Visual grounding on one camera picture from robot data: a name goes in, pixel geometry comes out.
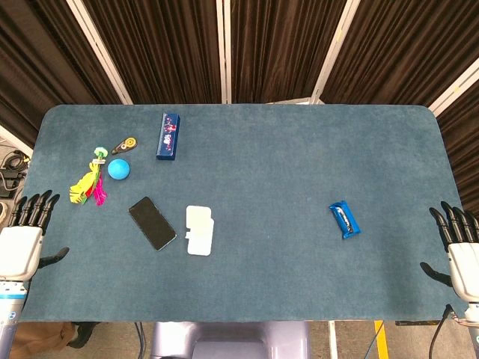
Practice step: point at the white rectangular plastic block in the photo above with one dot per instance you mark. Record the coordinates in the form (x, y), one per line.
(199, 230)

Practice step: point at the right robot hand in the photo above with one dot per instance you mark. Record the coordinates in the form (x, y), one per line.
(463, 258)

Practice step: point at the brown bag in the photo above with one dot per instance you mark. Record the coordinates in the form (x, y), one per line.
(45, 338)

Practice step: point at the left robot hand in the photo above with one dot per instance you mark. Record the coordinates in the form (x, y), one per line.
(18, 247)

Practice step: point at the colourful feather toy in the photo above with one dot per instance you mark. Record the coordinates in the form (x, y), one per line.
(90, 179)

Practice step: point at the black correction tape dispenser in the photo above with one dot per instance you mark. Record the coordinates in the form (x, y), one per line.
(125, 145)

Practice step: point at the blue table mat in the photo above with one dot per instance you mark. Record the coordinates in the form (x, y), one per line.
(239, 213)

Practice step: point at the blue snack bar wrapper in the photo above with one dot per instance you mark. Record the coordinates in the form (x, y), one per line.
(344, 220)

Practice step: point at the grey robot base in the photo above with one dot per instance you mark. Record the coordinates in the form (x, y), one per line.
(230, 339)

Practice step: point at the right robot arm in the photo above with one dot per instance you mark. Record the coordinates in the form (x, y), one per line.
(472, 310)

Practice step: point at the blue ball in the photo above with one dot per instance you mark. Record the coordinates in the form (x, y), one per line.
(119, 168)

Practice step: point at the black power adapter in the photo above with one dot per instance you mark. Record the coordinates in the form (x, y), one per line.
(9, 178)

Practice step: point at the black smartphone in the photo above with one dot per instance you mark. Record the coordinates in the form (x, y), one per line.
(152, 223)

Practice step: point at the yellow floor tape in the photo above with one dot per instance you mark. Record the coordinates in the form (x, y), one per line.
(381, 339)

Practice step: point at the dark blue rectangular box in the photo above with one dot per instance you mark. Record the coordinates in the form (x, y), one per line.
(168, 137)

